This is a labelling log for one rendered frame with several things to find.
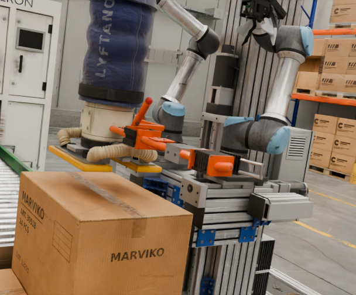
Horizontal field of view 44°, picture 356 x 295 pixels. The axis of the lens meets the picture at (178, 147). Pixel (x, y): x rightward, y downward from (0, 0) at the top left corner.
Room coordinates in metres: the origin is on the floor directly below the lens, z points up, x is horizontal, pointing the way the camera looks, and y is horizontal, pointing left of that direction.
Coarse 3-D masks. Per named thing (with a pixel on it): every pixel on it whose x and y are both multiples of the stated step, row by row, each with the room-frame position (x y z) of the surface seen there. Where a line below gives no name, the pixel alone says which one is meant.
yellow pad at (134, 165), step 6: (126, 156) 1.60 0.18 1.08; (120, 162) 1.56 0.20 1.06; (126, 162) 1.52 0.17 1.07; (132, 162) 1.52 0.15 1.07; (138, 162) 1.51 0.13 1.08; (150, 162) 1.55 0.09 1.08; (132, 168) 1.48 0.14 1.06; (138, 168) 1.46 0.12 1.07; (144, 168) 1.47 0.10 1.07; (150, 168) 1.49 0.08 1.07; (156, 168) 1.50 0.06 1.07
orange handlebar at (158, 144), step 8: (144, 120) 1.88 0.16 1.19; (112, 128) 1.47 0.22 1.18; (120, 128) 1.44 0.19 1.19; (152, 128) 1.71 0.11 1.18; (160, 128) 1.74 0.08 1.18; (144, 136) 1.31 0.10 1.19; (152, 144) 1.25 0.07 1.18; (160, 144) 1.22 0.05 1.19; (184, 152) 1.13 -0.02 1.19; (216, 168) 1.03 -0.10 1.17; (224, 168) 1.03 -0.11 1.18; (232, 168) 1.05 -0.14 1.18
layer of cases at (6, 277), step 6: (0, 270) 1.66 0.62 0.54; (6, 270) 1.67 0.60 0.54; (12, 270) 1.67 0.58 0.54; (0, 276) 1.61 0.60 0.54; (6, 276) 1.62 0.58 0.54; (12, 276) 1.62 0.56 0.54; (0, 282) 1.56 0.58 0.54; (6, 282) 1.57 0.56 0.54; (12, 282) 1.58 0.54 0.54; (18, 282) 1.58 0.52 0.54; (0, 288) 1.52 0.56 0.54; (6, 288) 1.53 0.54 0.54; (12, 288) 1.53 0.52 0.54; (18, 288) 1.54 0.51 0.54; (24, 288) 1.56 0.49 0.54; (0, 294) 1.48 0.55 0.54; (6, 294) 1.48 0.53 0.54; (12, 294) 1.49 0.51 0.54; (18, 294) 1.49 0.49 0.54; (24, 294) 1.50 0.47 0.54
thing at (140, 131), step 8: (128, 128) 1.34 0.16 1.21; (136, 128) 1.39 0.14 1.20; (144, 128) 1.41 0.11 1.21; (128, 136) 1.35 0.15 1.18; (136, 136) 1.31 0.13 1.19; (152, 136) 1.34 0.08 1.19; (160, 136) 1.35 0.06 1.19; (128, 144) 1.33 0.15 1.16; (136, 144) 1.31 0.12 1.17; (144, 144) 1.32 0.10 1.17
